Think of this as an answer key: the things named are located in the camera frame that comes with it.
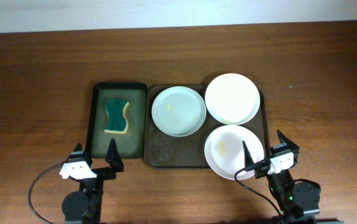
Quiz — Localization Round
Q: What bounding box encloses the brown serving tray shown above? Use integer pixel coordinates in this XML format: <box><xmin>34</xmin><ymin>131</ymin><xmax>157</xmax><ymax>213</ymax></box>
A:
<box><xmin>144</xmin><ymin>85</ymin><xmax>270</xmax><ymax>168</ymax></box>

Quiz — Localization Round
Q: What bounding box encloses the pale blue-white plate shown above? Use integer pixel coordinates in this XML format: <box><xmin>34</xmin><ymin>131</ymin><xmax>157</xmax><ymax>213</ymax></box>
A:
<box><xmin>151</xmin><ymin>86</ymin><xmax>207</xmax><ymax>137</ymax></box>

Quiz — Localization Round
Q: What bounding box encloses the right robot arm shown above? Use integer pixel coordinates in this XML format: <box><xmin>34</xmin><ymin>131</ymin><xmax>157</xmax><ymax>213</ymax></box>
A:
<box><xmin>234</xmin><ymin>130</ymin><xmax>321</xmax><ymax>223</ymax></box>

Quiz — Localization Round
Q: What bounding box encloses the white plate with yellow stain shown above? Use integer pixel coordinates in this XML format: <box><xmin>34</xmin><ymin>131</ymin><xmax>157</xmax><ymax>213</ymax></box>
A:
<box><xmin>204</xmin><ymin>125</ymin><xmax>265</xmax><ymax>180</ymax></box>

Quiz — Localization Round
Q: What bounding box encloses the cream white plate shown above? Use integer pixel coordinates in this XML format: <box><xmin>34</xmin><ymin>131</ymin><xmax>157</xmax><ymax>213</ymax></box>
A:
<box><xmin>204</xmin><ymin>73</ymin><xmax>260</xmax><ymax>125</ymax></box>

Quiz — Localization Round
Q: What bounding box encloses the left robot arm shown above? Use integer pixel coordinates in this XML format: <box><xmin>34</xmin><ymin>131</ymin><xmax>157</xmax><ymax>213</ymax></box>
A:
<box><xmin>60</xmin><ymin>138</ymin><xmax>124</xmax><ymax>224</ymax></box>

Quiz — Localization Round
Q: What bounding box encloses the dark green water tray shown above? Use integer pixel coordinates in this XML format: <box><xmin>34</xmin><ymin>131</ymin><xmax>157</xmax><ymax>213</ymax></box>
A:
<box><xmin>85</xmin><ymin>82</ymin><xmax>148</xmax><ymax>159</ymax></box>

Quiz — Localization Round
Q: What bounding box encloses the green and yellow sponge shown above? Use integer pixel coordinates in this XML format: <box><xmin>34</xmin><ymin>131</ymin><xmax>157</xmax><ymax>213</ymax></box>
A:
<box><xmin>104</xmin><ymin>99</ymin><xmax>130</xmax><ymax>134</ymax></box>

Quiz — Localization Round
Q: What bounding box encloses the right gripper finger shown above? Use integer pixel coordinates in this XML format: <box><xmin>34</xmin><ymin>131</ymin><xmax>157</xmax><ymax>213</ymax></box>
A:
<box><xmin>242</xmin><ymin>141</ymin><xmax>254</xmax><ymax>167</ymax></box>
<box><xmin>277</xmin><ymin>129</ymin><xmax>300</xmax><ymax>152</ymax></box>

